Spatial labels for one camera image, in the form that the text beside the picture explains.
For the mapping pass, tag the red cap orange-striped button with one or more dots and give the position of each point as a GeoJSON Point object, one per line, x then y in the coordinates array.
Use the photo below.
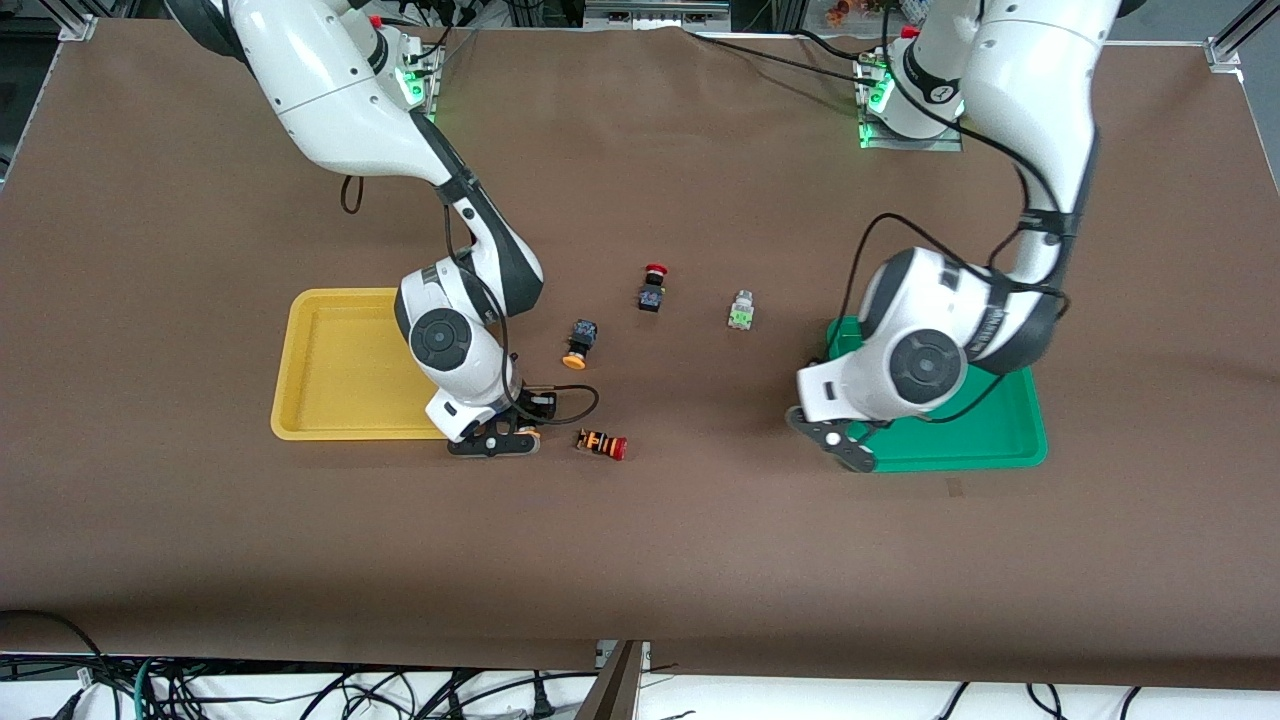
{"type": "Point", "coordinates": [603, 443]}

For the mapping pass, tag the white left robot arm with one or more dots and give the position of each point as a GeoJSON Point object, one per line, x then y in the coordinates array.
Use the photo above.
{"type": "Point", "coordinates": [1030, 90]}

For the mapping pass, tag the white button green block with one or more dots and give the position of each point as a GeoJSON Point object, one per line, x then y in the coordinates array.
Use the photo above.
{"type": "Point", "coordinates": [741, 311]}

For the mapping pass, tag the yellow plastic tray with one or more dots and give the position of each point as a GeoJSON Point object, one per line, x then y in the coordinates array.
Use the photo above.
{"type": "Point", "coordinates": [345, 365]}

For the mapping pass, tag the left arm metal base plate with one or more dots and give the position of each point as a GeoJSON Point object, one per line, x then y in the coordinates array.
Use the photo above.
{"type": "Point", "coordinates": [868, 115]}

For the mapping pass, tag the aluminium table post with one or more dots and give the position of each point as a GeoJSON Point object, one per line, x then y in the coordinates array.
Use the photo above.
{"type": "Point", "coordinates": [620, 685]}

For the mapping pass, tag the red cap black button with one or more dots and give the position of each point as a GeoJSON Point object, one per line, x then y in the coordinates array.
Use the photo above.
{"type": "Point", "coordinates": [653, 290]}

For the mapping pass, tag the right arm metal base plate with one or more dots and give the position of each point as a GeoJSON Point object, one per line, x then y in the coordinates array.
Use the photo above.
{"type": "Point", "coordinates": [425, 85]}

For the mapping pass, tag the green plastic tray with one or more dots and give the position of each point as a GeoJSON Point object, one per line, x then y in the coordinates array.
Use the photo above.
{"type": "Point", "coordinates": [990, 430]}

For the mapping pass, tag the black power plug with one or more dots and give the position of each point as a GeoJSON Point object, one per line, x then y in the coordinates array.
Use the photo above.
{"type": "Point", "coordinates": [541, 706]}

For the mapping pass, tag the aluminium corner bracket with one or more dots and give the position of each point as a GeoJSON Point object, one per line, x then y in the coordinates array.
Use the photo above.
{"type": "Point", "coordinates": [1225, 52]}
{"type": "Point", "coordinates": [78, 27]}

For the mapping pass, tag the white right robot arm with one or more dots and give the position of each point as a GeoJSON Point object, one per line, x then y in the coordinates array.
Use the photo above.
{"type": "Point", "coordinates": [330, 90]}

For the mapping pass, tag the brown table mat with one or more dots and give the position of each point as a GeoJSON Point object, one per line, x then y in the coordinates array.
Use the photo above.
{"type": "Point", "coordinates": [640, 560]}

